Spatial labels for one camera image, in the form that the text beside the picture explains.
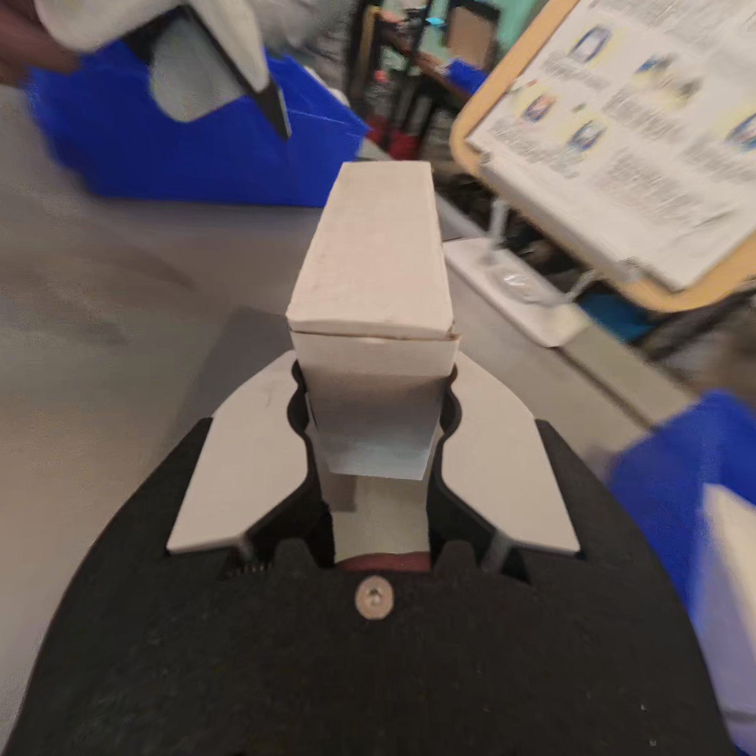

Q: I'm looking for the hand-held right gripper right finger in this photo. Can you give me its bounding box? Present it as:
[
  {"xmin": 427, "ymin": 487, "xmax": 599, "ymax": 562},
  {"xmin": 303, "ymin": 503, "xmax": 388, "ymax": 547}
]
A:
[{"xmin": 428, "ymin": 352, "xmax": 581, "ymax": 573}]

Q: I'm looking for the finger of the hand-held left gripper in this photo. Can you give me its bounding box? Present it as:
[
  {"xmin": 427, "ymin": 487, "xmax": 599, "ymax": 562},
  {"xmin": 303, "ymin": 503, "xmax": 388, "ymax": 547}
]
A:
[
  {"xmin": 149, "ymin": 22, "xmax": 250, "ymax": 124},
  {"xmin": 34, "ymin": 0, "xmax": 294, "ymax": 140}
]

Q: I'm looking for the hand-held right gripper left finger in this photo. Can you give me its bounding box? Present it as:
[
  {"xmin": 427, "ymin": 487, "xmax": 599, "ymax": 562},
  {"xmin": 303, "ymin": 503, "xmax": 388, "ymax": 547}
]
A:
[{"xmin": 167, "ymin": 351, "xmax": 335, "ymax": 568}]

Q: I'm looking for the blue plastic bin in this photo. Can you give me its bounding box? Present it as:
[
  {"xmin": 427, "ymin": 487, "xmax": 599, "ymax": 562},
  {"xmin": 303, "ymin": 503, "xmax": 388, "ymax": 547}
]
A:
[
  {"xmin": 608, "ymin": 389, "xmax": 756, "ymax": 615},
  {"xmin": 24, "ymin": 38, "xmax": 370, "ymax": 208}
]

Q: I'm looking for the white stand base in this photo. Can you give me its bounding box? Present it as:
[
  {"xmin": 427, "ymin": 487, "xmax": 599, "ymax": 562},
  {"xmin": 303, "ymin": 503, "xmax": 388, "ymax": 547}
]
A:
[{"xmin": 443, "ymin": 236, "xmax": 591, "ymax": 348}]

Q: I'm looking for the wooden sign board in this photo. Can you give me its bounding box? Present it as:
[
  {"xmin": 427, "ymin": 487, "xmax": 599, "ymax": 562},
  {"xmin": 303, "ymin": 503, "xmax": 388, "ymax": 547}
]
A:
[{"xmin": 450, "ymin": 0, "xmax": 756, "ymax": 313}]

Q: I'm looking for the printed instruction sheet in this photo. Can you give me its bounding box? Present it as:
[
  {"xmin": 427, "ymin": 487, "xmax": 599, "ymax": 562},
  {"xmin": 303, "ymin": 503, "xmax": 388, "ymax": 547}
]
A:
[{"xmin": 467, "ymin": 0, "xmax": 756, "ymax": 291}]

